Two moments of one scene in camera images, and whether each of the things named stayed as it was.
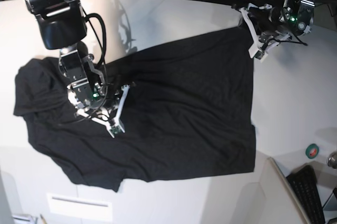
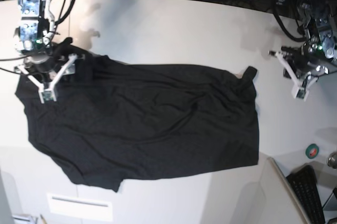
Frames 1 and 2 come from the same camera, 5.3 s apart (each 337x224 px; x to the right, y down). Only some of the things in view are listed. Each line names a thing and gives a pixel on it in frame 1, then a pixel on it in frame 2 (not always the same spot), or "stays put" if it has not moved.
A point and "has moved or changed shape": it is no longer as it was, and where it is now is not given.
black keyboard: x=303 y=183 stays put
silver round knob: x=332 y=160 stays put
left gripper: x=103 y=95 to x=39 y=66
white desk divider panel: x=281 y=205 stays put
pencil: x=43 y=219 stays put
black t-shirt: x=188 y=111 has moved or changed shape
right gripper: x=270 y=20 to x=298 y=57
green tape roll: x=311 y=151 stays put
